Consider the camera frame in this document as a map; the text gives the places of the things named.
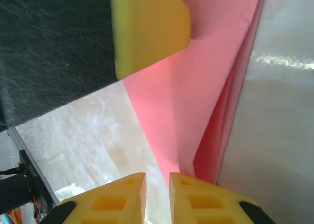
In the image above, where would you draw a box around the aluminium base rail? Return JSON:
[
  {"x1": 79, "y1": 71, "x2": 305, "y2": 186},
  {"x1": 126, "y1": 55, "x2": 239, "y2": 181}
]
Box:
[{"x1": 7, "y1": 127, "x2": 61, "y2": 205}]

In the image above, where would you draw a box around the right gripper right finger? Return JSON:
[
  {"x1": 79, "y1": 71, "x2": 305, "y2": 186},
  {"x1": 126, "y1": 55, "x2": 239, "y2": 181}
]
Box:
[{"x1": 168, "y1": 172, "x2": 274, "y2": 224}]

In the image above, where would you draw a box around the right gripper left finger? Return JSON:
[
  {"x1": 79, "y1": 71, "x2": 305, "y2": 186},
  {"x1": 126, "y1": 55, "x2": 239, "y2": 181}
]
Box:
[{"x1": 41, "y1": 172, "x2": 147, "y2": 224}]

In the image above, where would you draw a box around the pink paper sheet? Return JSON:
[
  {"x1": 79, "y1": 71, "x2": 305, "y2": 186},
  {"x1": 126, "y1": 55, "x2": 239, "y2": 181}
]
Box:
[{"x1": 122, "y1": 0, "x2": 268, "y2": 185}]

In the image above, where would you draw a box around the multicolour wire bundle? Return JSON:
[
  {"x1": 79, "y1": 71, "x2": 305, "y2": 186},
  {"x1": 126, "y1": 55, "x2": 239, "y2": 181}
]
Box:
[{"x1": 0, "y1": 207, "x2": 24, "y2": 224}]

